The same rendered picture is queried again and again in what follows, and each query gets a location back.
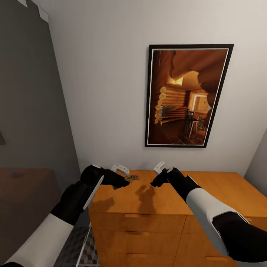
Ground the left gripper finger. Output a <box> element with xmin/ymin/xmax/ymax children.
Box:
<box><xmin>122</xmin><ymin>180</ymin><xmax>129</xmax><ymax>187</ymax></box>

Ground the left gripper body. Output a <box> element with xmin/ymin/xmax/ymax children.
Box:
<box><xmin>107</xmin><ymin>169</ymin><xmax>124</xmax><ymax>188</ymax></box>

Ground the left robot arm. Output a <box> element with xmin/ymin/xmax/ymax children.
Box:
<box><xmin>0</xmin><ymin>163</ymin><xmax>130</xmax><ymax>267</ymax></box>

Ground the mousetrap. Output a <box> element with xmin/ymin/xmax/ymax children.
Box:
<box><xmin>129</xmin><ymin>175</ymin><xmax>139</xmax><ymax>181</ymax></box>
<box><xmin>112</xmin><ymin>176</ymin><xmax>133</xmax><ymax>190</ymax></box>

